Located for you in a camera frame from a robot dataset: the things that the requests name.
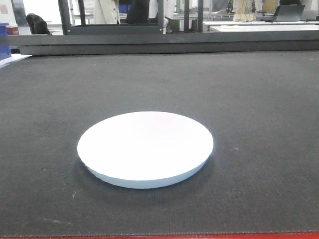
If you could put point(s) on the white round plate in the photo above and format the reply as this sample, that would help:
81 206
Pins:
144 150

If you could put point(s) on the person in black clothes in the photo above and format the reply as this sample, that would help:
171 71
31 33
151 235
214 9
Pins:
139 12

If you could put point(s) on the white lab bench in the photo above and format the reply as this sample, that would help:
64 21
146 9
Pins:
259 26

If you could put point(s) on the person in beige coat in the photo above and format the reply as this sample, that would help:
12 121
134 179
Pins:
106 12

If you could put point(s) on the black office chair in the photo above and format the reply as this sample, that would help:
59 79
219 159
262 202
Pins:
37 24

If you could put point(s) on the open grey laptop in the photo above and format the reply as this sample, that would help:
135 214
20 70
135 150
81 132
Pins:
287 13

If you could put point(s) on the blue plastic crate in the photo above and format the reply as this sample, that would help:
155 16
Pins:
5 51

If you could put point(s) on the dark metal frame rail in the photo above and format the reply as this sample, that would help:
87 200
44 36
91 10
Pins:
45 45

